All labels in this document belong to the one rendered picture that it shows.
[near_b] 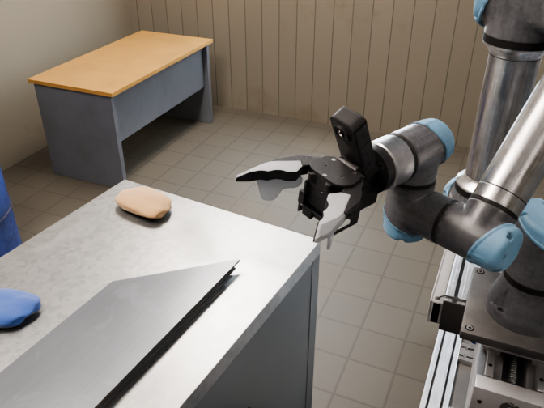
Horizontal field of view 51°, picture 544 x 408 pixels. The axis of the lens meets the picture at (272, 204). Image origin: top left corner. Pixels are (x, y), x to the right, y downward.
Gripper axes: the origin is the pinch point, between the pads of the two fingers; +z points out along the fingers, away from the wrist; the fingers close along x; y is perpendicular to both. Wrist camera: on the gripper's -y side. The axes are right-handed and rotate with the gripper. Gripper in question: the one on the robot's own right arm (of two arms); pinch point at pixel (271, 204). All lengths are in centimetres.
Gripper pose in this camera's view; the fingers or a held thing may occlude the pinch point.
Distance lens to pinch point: 70.8
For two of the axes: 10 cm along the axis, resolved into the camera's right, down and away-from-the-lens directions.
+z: -7.6, 3.4, -5.6
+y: -0.9, 7.9, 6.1
